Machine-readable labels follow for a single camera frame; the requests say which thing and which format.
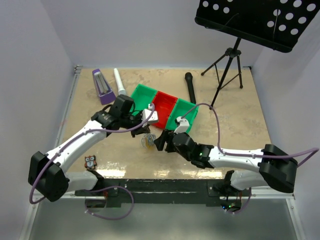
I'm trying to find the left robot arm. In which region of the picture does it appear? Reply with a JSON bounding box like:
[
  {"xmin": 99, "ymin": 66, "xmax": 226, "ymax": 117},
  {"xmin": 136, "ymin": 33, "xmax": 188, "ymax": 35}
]
[{"xmin": 28, "ymin": 94, "xmax": 156, "ymax": 204}]

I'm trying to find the owl number tile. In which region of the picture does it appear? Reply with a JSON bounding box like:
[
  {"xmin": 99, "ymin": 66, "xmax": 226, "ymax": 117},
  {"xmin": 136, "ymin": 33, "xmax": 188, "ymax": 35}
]
[{"xmin": 84, "ymin": 155, "xmax": 97, "ymax": 170}]

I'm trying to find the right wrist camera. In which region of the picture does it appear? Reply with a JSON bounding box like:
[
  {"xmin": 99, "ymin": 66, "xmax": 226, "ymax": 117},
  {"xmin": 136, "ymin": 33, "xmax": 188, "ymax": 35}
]
[{"xmin": 174, "ymin": 116, "xmax": 190, "ymax": 134}]

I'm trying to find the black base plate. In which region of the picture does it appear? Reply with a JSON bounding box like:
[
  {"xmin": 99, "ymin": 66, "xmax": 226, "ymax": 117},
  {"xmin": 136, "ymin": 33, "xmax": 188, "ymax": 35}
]
[{"xmin": 75, "ymin": 178, "xmax": 250, "ymax": 208}]

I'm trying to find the white microphone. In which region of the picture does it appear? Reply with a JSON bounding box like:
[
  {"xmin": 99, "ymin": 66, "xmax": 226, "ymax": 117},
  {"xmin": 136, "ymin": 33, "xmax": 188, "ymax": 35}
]
[{"xmin": 113, "ymin": 68, "xmax": 127, "ymax": 96}]

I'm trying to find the black microphone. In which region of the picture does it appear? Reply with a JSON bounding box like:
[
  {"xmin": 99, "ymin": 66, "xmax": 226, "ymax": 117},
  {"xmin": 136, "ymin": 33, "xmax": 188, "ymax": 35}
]
[{"xmin": 184, "ymin": 72, "xmax": 196, "ymax": 104}]

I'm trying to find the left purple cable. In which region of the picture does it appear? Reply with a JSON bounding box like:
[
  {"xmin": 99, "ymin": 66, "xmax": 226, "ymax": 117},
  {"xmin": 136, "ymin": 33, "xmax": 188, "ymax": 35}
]
[{"xmin": 29, "ymin": 106, "xmax": 156, "ymax": 220}]

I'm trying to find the red bin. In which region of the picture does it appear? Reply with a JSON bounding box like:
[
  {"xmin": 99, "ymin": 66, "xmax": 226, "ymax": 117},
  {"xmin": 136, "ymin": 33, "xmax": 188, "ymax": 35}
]
[{"xmin": 152, "ymin": 91, "xmax": 178, "ymax": 129}]

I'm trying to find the cable bundle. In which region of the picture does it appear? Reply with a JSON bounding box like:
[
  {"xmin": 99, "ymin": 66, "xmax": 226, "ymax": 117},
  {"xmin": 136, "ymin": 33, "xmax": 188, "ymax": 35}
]
[{"xmin": 139, "ymin": 132, "xmax": 157, "ymax": 149}]

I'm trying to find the black music stand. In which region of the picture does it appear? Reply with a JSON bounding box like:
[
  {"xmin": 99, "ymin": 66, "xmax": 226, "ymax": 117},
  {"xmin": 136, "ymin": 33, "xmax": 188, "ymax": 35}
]
[{"xmin": 194, "ymin": 0, "xmax": 320, "ymax": 109}]

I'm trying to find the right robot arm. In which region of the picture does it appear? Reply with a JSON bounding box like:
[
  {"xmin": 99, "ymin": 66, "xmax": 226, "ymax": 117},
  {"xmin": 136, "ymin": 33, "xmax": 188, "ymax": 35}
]
[{"xmin": 154, "ymin": 130, "xmax": 298, "ymax": 197}]

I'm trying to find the green bin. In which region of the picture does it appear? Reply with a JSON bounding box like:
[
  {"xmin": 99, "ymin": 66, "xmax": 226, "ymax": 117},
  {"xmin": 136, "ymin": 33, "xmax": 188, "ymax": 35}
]
[
  {"xmin": 131, "ymin": 84, "xmax": 157, "ymax": 114},
  {"xmin": 164, "ymin": 98, "xmax": 200, "ymax": 133}
]

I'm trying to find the purple metronome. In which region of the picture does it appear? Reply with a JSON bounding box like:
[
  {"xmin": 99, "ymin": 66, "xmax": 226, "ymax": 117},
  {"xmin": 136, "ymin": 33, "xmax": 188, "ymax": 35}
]
[{"xmin": 92, "ymin": 68, "xmax": 116, "ymax": 105}]

